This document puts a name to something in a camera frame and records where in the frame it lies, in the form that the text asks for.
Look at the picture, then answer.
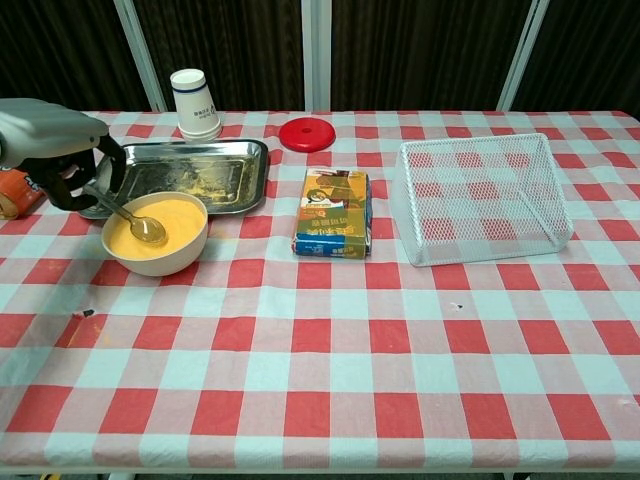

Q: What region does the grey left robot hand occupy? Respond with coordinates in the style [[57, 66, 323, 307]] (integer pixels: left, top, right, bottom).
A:
[[0, 97, 127, 212]]

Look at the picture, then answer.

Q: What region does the metal spoon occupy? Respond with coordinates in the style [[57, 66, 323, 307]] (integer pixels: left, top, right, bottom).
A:
[[82, 184, 169, 247]]

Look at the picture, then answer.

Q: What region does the cream round bowl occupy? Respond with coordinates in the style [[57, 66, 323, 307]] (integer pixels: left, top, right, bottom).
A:
[[101, 191, 209, 278]]

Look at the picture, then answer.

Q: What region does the orange cylindrical snack can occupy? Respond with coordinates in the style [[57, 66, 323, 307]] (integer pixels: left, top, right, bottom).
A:
[[0, 167, 47, 220]]

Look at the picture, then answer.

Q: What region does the dark brown corrugated panel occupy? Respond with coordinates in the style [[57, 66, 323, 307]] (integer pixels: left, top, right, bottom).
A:
[[330, 0, 531, 112], [0, 0, 151, 112], [133, 0, 306, 112], [514, 0, 640, 121]]

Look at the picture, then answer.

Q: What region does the white paper cup stack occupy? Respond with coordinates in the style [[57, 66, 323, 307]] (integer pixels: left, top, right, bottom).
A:
[[169, 68, 224, 143]]

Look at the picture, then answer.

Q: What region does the stainless steel tray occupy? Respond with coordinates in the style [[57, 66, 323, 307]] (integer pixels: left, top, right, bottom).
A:
[[78, 138, 270, 220]]

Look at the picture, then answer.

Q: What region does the red round plastic lid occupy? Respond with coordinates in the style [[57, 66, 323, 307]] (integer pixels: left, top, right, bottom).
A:
[[278, 117, 336, 153]]

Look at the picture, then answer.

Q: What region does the yellow blue carton box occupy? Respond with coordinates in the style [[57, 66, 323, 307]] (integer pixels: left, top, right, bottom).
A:
[[291, 167, 374, 260]]

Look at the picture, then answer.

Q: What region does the red white checkered tablecloth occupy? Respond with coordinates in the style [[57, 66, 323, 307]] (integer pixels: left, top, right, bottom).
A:
[[0, 109, 640, 474]]

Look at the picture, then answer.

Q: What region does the white partition post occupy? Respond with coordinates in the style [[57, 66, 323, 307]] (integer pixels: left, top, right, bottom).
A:
[[496, 0, 550, 112], [300, 0, 334, 112], [112, 0, 168, 112]]

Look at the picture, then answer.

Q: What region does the white wire mesh basket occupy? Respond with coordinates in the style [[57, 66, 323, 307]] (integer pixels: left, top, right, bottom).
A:
[[390, 132, 575, 268]]

